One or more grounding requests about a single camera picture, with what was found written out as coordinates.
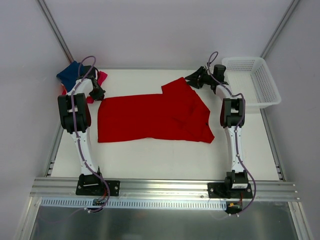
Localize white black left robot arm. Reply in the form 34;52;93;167
57;65;106;195

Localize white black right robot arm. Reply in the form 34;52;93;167
185;64;253;199

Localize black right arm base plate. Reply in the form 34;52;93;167
207;182;253;199

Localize white slotted cable duct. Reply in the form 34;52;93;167
40;197;227;211

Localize right aluminium corner post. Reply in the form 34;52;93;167
260;0;301;59

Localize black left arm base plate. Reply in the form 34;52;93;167
75;178;121;197

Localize left aluminium corner post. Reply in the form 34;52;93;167
36;0;74;63

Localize white perforated plastic basket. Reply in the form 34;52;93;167
221;57;282;109

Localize red t shirt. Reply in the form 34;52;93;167
97;77;215;144

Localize aluminium extrusion mounting rail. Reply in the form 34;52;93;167
30;177;302;202

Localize aluminium corner post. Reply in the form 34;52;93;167
260;0;301;59
36;0;74;63

